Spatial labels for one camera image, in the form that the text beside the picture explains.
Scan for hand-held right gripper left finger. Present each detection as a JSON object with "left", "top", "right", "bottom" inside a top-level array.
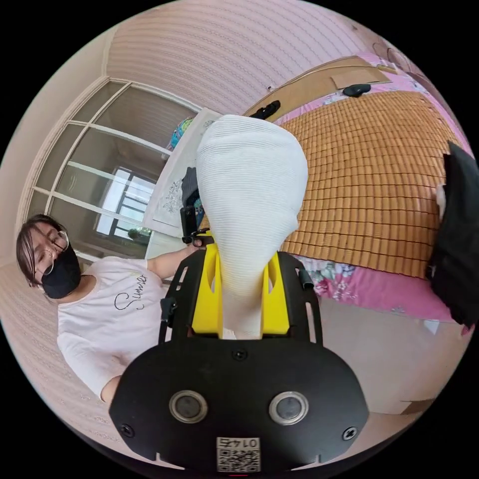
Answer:
[{"left": 191, "top": 245, "right": 225, "bottom": 335}]

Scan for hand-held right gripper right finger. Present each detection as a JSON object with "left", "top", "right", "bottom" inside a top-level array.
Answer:
[{"left": 261, "top": 252, "right": 291, "bottom": 334}]

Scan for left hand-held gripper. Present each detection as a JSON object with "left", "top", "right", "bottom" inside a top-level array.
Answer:
[{"left": 182, "top": 227, "right": 212, "bottom": 244}]

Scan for white long pants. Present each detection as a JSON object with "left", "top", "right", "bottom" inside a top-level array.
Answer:
[{"left": 196, "top": 114, "right": 309, "bottom": 340}]

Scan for person's left forearm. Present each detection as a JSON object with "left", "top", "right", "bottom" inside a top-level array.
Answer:
[{"left": 148, "top": 245, "right": 204, "bottom": 280}]

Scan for white cupboard with flower print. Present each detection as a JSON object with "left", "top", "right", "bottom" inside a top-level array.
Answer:
[{"left": 143, "top": 107, "right": 222, "bottom": 259}]

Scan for person's body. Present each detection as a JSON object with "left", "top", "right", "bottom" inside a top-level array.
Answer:
[{"left": 16, "top": 213, "right": 177, "bottom": 404}]

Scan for window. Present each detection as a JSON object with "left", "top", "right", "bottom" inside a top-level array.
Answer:
[{"left": 31, "top": 77, "right": 203, "bottom": 263}]

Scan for pile of clothes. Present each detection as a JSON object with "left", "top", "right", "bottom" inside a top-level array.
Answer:
[{"left": 426, "top": 141, "right": 479, "bottom": 331}]

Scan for flat cardboard piece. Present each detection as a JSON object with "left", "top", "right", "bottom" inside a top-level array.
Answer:
[{"left": 330, "top": 68, "right": 379, "bottom": 90}]

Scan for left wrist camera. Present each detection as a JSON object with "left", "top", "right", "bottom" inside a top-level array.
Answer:
[{"left": 180, "top": 166, "right": 200, "bottom": 237}]

